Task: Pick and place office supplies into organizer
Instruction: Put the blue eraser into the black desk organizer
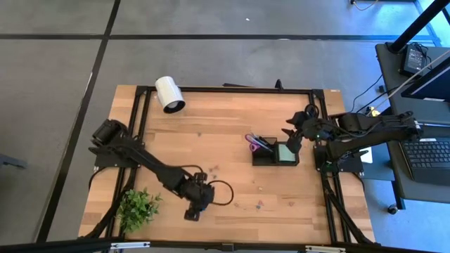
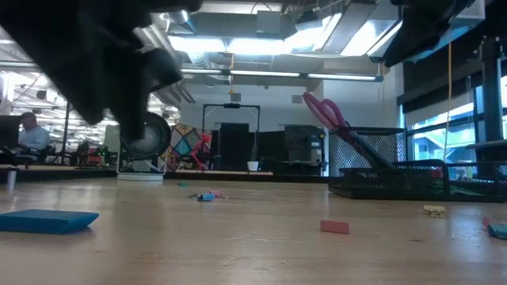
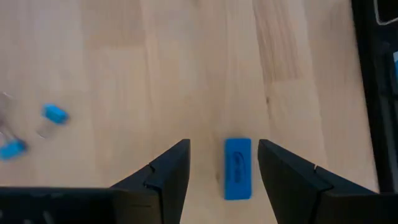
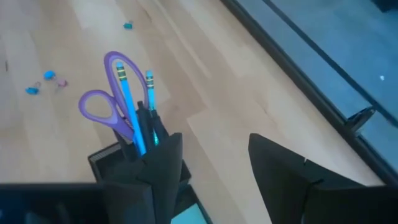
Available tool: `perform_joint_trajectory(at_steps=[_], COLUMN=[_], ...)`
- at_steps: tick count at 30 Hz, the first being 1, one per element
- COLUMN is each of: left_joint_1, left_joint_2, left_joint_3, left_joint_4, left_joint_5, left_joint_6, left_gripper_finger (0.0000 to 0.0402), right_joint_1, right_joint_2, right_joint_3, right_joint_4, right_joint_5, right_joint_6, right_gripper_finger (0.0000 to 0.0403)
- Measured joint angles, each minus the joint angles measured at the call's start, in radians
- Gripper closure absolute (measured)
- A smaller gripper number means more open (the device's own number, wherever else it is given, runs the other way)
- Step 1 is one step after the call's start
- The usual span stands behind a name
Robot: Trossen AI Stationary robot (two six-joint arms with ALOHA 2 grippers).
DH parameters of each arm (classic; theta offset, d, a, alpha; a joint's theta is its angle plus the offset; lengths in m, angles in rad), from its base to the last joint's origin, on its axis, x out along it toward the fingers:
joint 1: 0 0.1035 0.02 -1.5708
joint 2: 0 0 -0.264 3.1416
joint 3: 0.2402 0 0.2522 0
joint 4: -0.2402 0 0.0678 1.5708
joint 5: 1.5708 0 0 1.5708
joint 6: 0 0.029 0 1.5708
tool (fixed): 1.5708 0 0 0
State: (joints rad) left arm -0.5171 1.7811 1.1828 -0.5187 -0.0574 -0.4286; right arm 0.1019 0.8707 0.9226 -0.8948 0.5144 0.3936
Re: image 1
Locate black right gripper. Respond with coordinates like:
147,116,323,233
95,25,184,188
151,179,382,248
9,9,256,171
281,111,333,142

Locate green sticky note pad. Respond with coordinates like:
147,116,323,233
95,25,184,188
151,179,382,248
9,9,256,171
278,143,297,163

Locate pink handled scissors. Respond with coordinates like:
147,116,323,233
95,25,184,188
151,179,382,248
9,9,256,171
245,132,264,153

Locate black mesh desk organizer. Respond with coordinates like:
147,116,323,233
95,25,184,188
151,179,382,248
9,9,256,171
251,136,301,167

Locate green artificial plant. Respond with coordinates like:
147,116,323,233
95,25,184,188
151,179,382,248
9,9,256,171
116,188,163,233

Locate black floor stand base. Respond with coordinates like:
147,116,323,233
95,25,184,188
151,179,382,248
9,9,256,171
221,82,255,89

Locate white paper sheet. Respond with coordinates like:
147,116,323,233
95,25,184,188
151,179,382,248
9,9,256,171
358,147,373,164

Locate dark grey desk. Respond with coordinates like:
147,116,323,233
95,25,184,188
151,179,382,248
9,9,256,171
382,122,450,205
375,41,450,126

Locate black power adapter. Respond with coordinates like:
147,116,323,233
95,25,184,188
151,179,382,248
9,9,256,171
400,44,428,77

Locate black laptop keyboard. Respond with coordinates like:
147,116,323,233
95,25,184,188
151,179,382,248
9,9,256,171
400,137,450,186

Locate black computer monitor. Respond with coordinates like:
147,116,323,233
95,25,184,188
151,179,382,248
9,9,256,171
401,56,450,103

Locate black overhead rig bar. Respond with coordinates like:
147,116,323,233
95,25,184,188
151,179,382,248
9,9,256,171
0,238,450,253

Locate black diagonal beam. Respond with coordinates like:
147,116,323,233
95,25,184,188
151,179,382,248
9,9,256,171
388,0,450,54

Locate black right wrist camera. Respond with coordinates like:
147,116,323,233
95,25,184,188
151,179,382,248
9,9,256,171
285,135,303,155

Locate black left camera cable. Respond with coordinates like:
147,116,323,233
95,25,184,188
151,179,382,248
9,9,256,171
205,179,235,207

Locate black aluminium table frame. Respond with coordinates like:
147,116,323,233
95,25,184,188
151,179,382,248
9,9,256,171
79,85,377,247

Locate black floor cable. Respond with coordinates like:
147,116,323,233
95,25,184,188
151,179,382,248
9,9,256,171
346,73,393,117

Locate silver rig bracket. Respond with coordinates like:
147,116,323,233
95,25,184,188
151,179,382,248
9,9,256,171
304,245,347,253
110,241,151,251

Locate cream rope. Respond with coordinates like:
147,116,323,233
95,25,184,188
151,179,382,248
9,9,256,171
371,48,450,112

